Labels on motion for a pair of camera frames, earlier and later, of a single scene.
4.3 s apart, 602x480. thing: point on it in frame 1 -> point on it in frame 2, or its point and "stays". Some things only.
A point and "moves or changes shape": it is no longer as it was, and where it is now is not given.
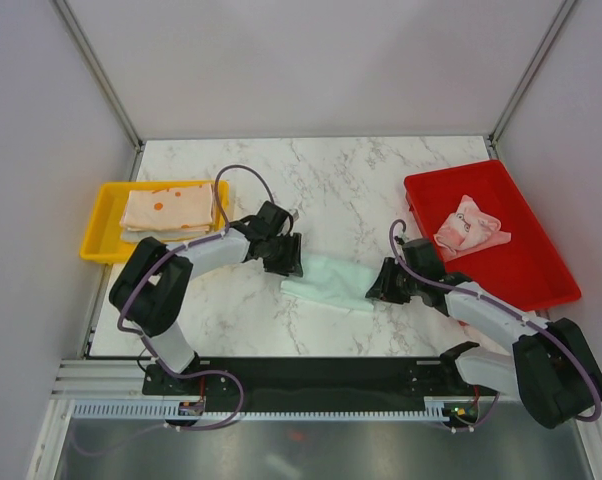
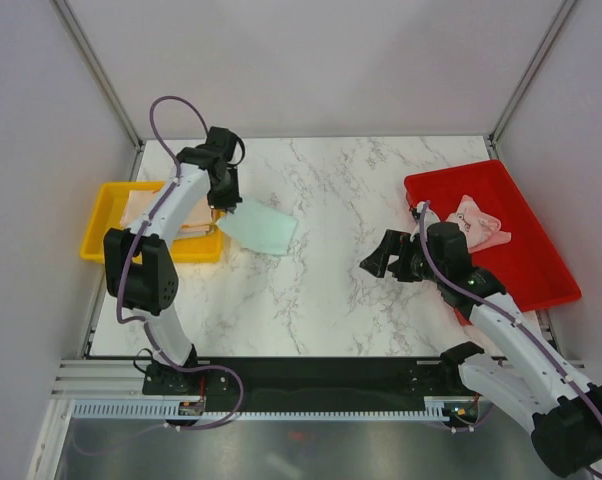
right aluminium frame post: [492, 139] stays
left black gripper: [291, 263] -> [230, 202]
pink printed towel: [468, 230] stays
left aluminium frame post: [99, 72] stays
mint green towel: [337, 279] moves or changes shape
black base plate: [315, 383] stays
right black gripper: [382, 288] -> [394, 242]
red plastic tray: [525, 268] stays
